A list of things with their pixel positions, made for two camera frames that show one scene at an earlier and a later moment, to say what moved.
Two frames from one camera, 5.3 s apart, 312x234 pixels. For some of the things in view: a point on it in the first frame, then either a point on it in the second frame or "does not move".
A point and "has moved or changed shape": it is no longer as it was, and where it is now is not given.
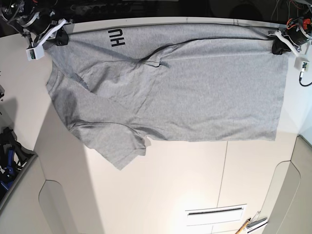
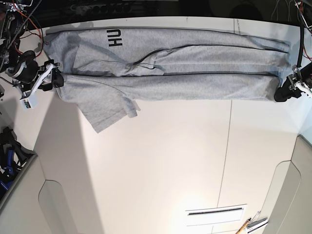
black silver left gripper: [294, 35] -> [301, 79]
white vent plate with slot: [217, 214] does not move
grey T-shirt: [120, 87] has moved or changed shape
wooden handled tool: [243, 226] does not move
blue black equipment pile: [13, 156] does not move
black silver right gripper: [41, 22] -> [27, 74]
